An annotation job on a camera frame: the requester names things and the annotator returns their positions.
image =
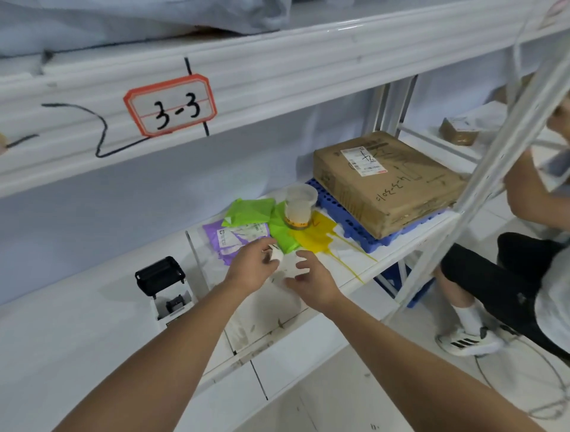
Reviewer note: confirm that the blue plastic pallet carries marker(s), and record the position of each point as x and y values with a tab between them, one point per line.
338	209

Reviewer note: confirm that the person's left hand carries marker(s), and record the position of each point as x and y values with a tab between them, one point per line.
251	267

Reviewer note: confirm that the white metal shelving rack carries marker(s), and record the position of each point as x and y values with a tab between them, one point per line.
311	49

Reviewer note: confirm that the person's right hand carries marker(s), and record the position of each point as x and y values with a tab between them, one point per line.
318	287

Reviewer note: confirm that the clear plastic jar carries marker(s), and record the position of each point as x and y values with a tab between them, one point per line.
300	204

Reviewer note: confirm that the purple mailer bag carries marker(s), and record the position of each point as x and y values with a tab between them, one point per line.
213	242

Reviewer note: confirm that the person's left forearm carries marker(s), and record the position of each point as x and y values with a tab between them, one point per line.
169	360

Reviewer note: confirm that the white label printer black lid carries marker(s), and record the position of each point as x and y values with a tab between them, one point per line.
167	289

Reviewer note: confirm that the blue plastic crate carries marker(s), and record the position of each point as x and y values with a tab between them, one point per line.
414	285

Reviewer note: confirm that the person's right forearm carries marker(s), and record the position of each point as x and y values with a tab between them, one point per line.
423	378

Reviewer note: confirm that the red bordered handwritten label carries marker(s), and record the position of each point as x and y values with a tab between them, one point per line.
171	107

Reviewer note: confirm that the large brown cardboard parcel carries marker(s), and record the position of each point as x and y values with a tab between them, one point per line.
387	187

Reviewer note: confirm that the yellow plastic bag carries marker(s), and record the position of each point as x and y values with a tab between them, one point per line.
318	236

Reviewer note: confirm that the white label paper roll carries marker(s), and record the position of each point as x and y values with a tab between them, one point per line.
288	266

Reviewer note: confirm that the small brown parcel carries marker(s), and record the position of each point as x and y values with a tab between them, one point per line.
458	131

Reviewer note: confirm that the grey bags on top shelf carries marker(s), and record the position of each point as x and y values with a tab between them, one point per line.
133	18

